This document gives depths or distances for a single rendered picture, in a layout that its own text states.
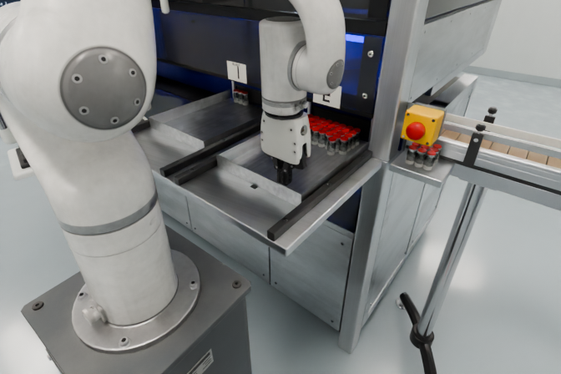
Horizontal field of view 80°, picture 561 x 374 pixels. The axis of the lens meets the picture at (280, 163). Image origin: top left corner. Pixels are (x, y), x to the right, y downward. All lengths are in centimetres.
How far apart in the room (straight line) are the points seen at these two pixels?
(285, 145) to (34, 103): 43
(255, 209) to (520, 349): 136
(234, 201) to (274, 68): 30
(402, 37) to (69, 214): 68
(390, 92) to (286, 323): 109
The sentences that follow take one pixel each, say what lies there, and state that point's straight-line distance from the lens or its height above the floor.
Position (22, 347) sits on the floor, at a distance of 184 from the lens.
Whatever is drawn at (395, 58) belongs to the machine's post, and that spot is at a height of 114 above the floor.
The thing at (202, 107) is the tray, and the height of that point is 89.
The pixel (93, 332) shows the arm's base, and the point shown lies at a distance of 59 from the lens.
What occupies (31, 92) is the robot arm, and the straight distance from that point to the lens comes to 33.
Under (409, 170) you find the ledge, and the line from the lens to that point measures 88.
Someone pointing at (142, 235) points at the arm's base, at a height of 102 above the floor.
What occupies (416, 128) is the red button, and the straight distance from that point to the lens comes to 79.
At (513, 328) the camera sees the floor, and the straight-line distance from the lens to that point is 185.
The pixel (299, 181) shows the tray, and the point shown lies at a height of 88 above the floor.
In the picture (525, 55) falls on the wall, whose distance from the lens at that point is 544.
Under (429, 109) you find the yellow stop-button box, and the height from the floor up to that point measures 103.
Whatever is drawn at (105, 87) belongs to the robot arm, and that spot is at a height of 123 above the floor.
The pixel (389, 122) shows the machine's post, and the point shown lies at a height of 99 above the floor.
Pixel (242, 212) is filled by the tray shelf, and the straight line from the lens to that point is 69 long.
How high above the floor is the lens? 132
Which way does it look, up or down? 31 degrees down
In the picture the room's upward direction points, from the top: straight up
